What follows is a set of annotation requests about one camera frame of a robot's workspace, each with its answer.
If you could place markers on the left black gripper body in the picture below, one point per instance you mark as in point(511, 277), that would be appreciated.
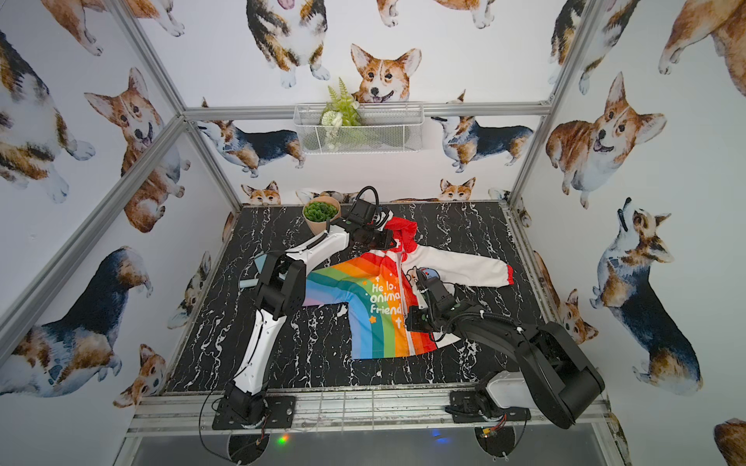
point(379, 238)

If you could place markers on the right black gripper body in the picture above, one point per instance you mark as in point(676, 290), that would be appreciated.
point(423, 318)

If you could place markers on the rainbow hooded kids jacket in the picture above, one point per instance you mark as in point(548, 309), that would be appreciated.
point(379, 288)

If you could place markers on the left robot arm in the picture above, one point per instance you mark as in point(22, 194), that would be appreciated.
point(281, 291)

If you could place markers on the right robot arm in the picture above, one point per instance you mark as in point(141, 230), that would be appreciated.
point(561, 380)

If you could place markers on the green succulent plant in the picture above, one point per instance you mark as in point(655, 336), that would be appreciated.
point(320, 212)

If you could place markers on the beige plant pot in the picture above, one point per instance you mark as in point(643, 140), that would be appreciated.
point(317, 228)

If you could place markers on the green fern with flower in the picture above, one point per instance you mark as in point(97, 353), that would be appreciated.
point(341, 111)

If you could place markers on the light blue silicone scraper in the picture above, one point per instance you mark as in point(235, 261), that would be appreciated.
point(259, 262)

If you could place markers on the light blue silicone spatula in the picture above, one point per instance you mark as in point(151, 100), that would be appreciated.
point(248, 284)

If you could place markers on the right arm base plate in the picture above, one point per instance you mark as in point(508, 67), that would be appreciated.
point(473, 406)

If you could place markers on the white wire wall basket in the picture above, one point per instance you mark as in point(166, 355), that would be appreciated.
point(396, 128)

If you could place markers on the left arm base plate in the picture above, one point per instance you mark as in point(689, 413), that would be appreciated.
point(273, 412)

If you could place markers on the aluminium front rail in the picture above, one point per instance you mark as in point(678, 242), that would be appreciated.
point(347, 410)

